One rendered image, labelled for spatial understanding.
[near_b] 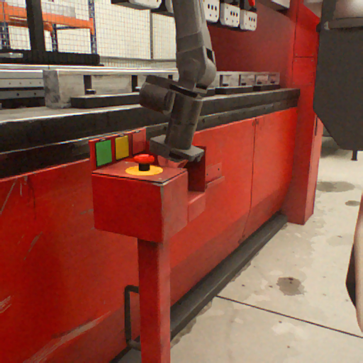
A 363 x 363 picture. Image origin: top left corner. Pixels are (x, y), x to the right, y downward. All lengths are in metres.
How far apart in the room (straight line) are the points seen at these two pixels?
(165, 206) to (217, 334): 0.95
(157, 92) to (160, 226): 0.27
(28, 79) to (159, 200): 0.74
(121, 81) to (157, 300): 0.65
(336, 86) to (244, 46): 2.20
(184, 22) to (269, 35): 1.80
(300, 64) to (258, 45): 0.30
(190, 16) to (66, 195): 0.46
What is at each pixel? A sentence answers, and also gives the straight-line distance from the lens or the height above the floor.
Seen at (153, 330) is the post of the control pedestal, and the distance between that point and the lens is 0.91.
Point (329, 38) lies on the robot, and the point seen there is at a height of 0.99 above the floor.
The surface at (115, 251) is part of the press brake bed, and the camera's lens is 1.07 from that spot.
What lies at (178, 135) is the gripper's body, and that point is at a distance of 0.76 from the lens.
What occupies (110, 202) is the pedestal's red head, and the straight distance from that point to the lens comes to 0.73.
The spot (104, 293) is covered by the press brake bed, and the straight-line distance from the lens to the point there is 1.09.
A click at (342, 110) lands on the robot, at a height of 0.92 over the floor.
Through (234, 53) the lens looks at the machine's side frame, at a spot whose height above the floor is 1.09.
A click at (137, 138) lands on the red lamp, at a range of 0.86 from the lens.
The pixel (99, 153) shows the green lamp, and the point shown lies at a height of 0.81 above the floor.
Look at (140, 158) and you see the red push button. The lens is 0.71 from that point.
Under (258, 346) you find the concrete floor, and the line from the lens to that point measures 1.53.
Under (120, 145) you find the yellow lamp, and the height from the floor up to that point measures 0.82.
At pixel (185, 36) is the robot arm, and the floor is 1.03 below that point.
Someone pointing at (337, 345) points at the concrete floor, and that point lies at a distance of 1.62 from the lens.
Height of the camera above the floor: 0.96
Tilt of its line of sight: 16 degrees down
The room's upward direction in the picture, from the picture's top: straight up
